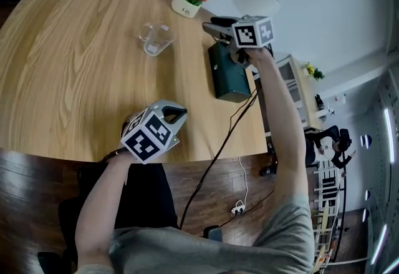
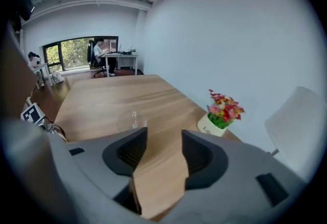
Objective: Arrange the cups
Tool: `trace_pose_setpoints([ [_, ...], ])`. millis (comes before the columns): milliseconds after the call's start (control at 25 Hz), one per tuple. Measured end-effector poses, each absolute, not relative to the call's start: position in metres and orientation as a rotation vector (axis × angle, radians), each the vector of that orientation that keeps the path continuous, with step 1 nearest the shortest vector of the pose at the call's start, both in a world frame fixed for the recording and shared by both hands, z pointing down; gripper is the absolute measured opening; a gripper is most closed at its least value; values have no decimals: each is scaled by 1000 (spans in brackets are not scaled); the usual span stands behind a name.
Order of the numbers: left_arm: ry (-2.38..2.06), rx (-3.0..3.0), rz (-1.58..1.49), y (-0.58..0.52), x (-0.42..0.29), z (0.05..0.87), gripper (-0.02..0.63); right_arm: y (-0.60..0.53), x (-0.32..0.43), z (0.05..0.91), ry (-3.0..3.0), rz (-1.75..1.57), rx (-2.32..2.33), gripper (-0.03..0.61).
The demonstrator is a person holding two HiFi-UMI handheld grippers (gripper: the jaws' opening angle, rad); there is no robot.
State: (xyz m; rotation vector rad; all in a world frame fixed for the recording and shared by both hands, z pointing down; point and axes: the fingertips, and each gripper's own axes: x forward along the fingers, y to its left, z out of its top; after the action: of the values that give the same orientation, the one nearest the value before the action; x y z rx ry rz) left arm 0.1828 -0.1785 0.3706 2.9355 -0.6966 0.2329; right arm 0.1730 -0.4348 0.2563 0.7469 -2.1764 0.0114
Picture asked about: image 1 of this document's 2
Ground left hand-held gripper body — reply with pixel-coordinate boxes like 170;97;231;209
120;102;181;165

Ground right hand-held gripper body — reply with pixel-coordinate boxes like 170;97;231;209
228;15;276;69

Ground clear glass mug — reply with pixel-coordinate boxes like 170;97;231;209
138;21;177;57

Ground person's left forearm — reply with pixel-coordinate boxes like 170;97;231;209
74;150;138;267

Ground person's right forearm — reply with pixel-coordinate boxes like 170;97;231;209
246;46;309;205

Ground dark green box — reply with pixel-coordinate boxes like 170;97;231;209
208;41;252;104

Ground black trousers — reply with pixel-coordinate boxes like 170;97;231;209
58;162;180;264

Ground yellow flower plant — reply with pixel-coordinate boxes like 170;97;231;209
304;62;325;82

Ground white cabinet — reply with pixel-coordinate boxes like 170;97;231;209
249;54;325;139

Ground white power strip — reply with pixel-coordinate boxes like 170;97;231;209
230;200;246;216

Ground grey t-shirt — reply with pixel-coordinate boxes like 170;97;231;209
74;193;315;274

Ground white shelf rack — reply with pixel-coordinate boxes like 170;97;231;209
313;159;345;270

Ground ceiling light panel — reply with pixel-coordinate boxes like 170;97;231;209
383;108;394;164

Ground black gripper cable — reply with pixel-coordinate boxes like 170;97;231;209
178;87;261;232

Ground white power cable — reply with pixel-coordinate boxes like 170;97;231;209
238;156;250;205

